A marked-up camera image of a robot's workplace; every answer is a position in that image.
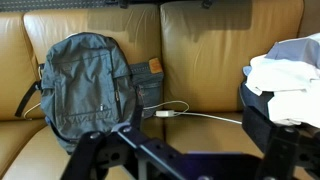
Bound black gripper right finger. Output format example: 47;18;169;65
241;105;278;153

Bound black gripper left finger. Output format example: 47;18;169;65
129;104;145;132

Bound grey blue backpack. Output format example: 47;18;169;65
14;32;145;155

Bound tan leather sofa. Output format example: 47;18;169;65
0;0;320;180

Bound dark navy garment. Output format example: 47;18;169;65
238;81;276;118

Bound white power adapter brick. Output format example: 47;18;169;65
154;109;176;118

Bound folded blue jeans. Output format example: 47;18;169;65
129;57;165;119

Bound white crumpled shirt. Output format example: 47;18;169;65
244;54;320;128

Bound light blue shirt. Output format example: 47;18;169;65
242;32;320;77

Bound white charger cable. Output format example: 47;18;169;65
23;99;243;125

